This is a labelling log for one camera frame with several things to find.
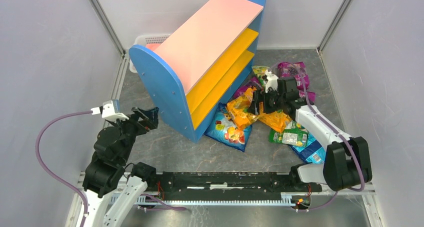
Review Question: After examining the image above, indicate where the orange candy bag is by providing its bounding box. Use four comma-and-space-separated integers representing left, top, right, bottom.
258, 110, 292, 133
226, 87, 261, 130

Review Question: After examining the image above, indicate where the blue Slendy candy bag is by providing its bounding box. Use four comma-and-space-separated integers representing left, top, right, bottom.
204, 103, 253, 153

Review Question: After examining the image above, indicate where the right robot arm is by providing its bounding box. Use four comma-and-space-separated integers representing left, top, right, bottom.
248, 74, 373, 192

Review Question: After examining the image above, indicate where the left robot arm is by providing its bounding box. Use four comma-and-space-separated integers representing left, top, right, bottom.
79, 103, 159, 227

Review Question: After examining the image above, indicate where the purple candy bag left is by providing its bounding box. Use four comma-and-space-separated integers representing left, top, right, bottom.
232, 76, 262, 99

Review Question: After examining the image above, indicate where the purple candy bag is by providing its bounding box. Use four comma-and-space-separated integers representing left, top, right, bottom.
232, 76, 262, 99
298, 90, 316, 103
277, 62, 310, 90

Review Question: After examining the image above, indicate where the purple candy bag right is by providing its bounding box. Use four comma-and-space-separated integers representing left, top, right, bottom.
298, 90, 316, 103

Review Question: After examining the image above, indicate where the purple candy bag top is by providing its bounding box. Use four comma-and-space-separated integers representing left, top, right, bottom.
277, 62, 310, 90

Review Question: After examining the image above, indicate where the yellow green Fox's candy bag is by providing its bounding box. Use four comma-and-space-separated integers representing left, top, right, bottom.
251, 65, 270, 88

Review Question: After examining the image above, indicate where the blue pink yellow shelf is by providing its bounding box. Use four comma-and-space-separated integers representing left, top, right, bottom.
129, 0, 267, 143

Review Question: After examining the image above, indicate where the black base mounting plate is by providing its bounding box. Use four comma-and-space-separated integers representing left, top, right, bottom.
147, 172, 323, 201

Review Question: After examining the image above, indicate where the white plastic basket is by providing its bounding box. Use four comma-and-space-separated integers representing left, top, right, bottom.
128, 34, 171, 73

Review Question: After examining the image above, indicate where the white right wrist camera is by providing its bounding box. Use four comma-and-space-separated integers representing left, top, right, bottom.
264, 70, 279, 93

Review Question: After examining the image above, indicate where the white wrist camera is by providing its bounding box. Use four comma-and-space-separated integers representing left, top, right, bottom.
264, 70, 279, 93
90, 99, 129, 122

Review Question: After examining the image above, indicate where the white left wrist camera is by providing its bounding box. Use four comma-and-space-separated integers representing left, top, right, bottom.
90, 99, 129, 122

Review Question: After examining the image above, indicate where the white slotted cable duct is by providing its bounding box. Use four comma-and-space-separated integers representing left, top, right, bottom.
108, 194, 300, 207

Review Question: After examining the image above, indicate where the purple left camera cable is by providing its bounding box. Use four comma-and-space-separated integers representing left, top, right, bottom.
35, 110, 95, 227

